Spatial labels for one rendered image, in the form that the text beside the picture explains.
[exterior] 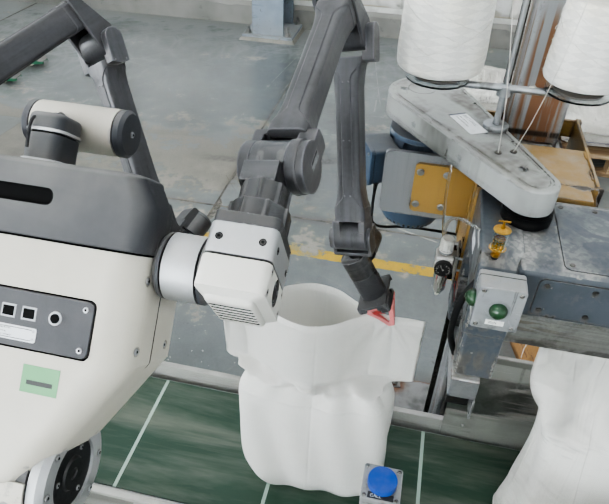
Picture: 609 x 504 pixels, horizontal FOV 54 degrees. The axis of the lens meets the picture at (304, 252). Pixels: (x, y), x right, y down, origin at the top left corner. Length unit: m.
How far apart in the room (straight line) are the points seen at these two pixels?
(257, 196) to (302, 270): 2.26
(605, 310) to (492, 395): 0.79
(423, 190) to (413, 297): 1.60
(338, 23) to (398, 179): 0.46
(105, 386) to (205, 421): 1.18
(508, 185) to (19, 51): 0.89
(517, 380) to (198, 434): 0.95
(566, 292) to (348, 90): 0.52
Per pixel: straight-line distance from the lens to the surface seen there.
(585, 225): 1.19
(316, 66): 0.96
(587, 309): 1.10
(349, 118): 1.14
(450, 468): 1.91
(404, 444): 1.92
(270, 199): 0.78
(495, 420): 1.92
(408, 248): 3.24
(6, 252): 0.84
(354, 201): 1.16
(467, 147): 1.18
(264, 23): 6.01
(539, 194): 1.09
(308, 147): 0.83
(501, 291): 0.99
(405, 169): 1.37
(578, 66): 1.17
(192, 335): 2.73
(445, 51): 1.13
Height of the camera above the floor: 1.95
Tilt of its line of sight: 38 degrees down
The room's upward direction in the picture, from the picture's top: 2 degrees clockwise
